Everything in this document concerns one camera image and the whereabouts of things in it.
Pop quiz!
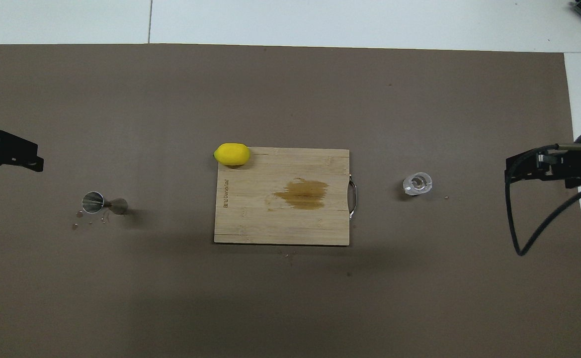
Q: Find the yellow lemon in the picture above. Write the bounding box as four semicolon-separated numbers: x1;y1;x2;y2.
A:
214;143;250;167

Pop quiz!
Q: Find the small clear glass cup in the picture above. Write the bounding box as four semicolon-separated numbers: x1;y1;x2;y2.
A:
403;172;433;196

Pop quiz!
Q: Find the bamboo cutting board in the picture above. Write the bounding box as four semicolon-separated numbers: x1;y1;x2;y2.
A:
214;147;358;246

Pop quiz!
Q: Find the metal double jigger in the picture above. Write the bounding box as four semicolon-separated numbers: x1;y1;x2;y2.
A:
82;191;129;215

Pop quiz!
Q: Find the brown table mat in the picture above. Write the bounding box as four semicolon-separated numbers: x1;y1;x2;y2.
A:
0;44;581;358

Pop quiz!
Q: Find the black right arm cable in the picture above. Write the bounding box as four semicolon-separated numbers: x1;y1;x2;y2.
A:
505;143;581;257

